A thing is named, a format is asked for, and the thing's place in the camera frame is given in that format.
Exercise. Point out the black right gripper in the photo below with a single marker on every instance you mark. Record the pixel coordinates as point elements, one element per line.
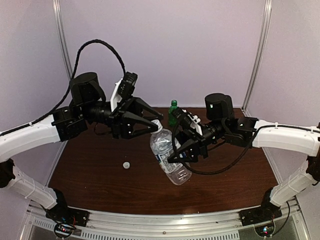
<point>191,141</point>

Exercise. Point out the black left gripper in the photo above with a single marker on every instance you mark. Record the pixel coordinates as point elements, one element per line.
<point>122,120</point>

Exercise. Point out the green plastic bottle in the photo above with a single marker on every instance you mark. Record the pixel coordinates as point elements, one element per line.
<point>172,119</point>

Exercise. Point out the clear water bottle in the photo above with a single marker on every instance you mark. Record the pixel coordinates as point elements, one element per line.
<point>162,148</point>

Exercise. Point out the white bottle cap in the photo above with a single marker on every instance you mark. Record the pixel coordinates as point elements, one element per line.
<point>126,165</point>

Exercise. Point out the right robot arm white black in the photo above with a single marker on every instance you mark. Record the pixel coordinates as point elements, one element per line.
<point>247,132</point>

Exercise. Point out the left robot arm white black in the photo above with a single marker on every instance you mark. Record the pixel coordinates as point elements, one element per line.
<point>89,105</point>

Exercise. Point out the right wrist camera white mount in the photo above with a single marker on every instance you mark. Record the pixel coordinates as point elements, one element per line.
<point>188,121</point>

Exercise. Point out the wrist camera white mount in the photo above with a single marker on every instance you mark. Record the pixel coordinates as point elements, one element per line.
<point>123,90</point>
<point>188,121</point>

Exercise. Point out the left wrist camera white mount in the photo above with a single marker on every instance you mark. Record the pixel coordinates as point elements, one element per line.
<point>123,90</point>

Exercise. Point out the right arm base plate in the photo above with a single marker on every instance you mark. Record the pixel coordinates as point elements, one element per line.
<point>260,214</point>

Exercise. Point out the front aluminium rail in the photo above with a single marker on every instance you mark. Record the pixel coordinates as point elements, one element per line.
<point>221,225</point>

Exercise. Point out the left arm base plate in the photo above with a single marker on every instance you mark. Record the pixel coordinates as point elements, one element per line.
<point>68,215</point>

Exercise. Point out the left aluminium frame post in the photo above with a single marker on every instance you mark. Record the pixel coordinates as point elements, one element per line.
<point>62,37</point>

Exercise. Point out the aluminium frame post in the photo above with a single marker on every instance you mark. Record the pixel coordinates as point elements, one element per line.
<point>62,37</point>
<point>264,31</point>

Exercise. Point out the right aluminium frame post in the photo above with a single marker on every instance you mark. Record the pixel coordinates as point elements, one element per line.
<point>264,31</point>

